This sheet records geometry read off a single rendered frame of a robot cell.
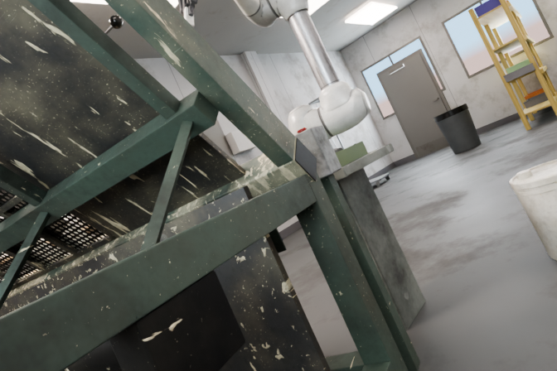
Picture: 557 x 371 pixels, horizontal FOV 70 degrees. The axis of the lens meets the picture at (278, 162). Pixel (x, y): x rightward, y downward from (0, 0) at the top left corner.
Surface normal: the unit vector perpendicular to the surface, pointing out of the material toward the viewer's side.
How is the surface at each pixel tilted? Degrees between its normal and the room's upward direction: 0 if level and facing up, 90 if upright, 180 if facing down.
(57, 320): 90
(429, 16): 90
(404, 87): 90
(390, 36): 90
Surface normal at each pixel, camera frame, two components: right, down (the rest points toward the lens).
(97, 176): -0.08, 0.71
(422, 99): -0.60, 0.23
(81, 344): 0.79, -0.39
